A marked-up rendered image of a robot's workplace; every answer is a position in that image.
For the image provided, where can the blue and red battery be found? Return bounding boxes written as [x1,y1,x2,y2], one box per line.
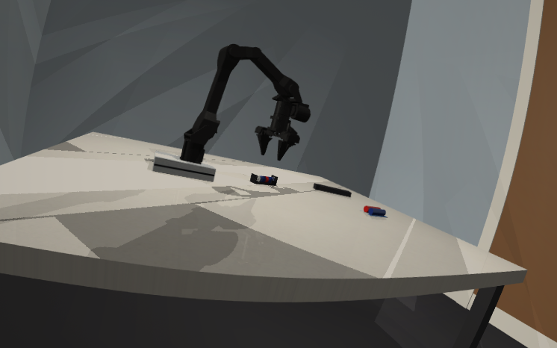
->
[258,175,275,183]

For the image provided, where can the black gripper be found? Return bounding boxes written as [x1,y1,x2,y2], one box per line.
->
[255,113,300,161]

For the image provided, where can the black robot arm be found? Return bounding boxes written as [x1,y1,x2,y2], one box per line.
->
[180,44,311,164]

